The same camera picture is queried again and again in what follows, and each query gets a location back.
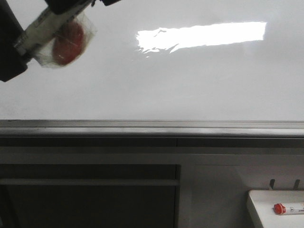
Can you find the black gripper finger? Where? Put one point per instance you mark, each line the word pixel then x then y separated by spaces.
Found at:
pixel 11 63
pixel 62 6

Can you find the black whiteboard marker pen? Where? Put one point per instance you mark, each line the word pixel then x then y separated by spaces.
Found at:
pixel 42 30

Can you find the red round magnet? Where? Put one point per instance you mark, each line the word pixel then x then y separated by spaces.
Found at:
pixel 67 44

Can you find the grey aluminium whiteboard ledge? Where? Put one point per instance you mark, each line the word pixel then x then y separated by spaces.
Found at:
pixel 150 128

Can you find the white whiteboard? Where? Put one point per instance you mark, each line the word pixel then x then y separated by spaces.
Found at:
pixel 234 60

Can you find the left metal tray hook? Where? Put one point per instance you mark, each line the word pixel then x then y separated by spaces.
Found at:
pixel 272 184

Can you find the metal tray hook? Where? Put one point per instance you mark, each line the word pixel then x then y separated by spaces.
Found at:
pixel 296 184
pixel 272 184

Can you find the white marker tray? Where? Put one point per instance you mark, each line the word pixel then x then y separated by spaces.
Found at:
pixel 260 205

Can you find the right metal tray hook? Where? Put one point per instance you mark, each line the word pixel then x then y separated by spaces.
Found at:
pixel 296 184

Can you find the red capped marker pen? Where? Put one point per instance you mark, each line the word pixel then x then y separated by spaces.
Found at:
pixel 289 208

